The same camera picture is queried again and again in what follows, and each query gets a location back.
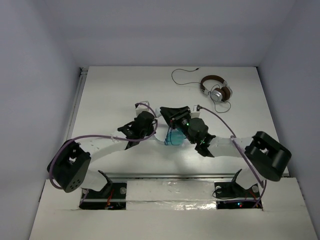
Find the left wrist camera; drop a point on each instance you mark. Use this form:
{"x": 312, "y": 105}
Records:
{"x": 143, "y": 106}

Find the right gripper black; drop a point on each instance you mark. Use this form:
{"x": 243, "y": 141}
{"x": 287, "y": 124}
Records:
{"x": 174, "y": 115}

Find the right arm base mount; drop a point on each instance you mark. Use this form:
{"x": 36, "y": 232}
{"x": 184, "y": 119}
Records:
{"x": 230, "y": 196}

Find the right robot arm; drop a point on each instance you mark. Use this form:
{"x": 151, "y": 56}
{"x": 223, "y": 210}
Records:
{"x": 265, "y": 157}

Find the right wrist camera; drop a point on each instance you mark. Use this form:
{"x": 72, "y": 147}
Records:
{"x": 195, "y": 112}

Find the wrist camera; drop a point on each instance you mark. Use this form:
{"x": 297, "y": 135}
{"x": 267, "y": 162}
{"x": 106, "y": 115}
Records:
{"x": 195, "y": 112}
{"x": 143, "y": 106}

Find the brown silver headphones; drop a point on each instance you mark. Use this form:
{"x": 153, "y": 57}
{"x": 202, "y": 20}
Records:
{"x": 221, "y": 93}

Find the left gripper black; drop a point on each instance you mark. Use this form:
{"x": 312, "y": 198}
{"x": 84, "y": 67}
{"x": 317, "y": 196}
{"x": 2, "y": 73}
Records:
{"x": 130, "y": 132}

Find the teal cat-ear headphones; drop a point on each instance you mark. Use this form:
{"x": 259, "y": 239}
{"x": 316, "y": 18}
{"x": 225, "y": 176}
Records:
{"x": 165, "y": 135}

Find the white foam board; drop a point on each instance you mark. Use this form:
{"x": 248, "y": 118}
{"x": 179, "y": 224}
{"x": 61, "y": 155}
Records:
{"x": 284, "y": 217}

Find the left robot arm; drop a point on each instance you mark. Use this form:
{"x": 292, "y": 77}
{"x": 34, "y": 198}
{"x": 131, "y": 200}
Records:
{"x": 70, "y": 166}

